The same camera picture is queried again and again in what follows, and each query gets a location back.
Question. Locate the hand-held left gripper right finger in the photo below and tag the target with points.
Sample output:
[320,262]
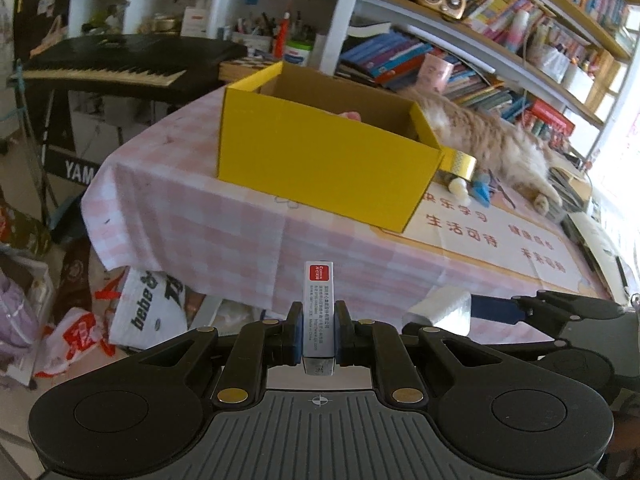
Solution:
[344,330]

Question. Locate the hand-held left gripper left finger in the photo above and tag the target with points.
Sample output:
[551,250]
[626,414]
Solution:
[295,330]

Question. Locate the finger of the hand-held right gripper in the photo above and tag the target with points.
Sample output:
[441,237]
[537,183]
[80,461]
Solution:
[495,310]

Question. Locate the small white box red label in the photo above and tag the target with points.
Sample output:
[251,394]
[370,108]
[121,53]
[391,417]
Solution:
[318,310]

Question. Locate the white charger plug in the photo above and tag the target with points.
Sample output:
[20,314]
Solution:
[435,310]

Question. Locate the gold tape roll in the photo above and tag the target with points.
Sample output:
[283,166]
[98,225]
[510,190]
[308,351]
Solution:
[460,162]

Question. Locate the yellow cardboard box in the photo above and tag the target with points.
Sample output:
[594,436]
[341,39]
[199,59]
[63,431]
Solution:
[310,160]

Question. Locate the pink plush pig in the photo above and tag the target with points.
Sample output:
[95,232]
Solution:
[350,116]

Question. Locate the pink checked cloth desktop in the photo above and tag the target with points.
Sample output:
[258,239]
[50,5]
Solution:
[200,240]

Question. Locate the white paper sheets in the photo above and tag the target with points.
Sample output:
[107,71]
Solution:
[595,245]

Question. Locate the stack of notebooks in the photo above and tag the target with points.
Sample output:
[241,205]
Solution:
[570,185]

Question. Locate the white printed plastic bag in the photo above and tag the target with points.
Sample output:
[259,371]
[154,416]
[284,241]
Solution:
[145,310]

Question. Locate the fluffy orange white cat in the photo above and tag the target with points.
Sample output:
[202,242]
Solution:
[490,135]

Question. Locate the red boxed book set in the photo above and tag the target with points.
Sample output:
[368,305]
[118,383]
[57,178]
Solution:
[550,115]

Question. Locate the red white plastic bag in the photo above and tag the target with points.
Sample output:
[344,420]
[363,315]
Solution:
[75,340]

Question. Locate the white pen holder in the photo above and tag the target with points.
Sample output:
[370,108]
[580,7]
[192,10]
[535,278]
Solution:
[577,82]

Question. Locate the pink printed cup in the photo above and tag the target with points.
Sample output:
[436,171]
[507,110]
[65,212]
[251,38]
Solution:
[435,72]

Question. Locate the wooden chessboard box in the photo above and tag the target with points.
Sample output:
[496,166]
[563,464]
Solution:
[245,64]

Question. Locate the white jar green label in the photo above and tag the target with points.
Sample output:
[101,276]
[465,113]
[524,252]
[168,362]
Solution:
[299,54]

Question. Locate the row of blue books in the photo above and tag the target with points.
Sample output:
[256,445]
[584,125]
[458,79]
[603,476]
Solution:
[385,55]

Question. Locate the black keyboard stand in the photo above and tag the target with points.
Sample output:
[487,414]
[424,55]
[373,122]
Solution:
[70,165]

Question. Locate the purple cloth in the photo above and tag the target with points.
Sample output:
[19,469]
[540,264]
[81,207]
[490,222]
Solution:
[15,310]

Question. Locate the red white bottle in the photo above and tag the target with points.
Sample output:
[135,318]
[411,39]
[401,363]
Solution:
[281,35]

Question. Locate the row of colourful books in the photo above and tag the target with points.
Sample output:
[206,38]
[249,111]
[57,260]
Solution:
[500,10]

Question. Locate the black electronic keyboard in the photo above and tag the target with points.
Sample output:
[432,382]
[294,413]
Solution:
[125,55]

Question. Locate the white side shelf unit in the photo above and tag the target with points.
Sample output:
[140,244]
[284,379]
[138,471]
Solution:
[145,5]

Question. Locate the white bookshelf frame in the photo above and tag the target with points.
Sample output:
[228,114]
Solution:
[345,10]

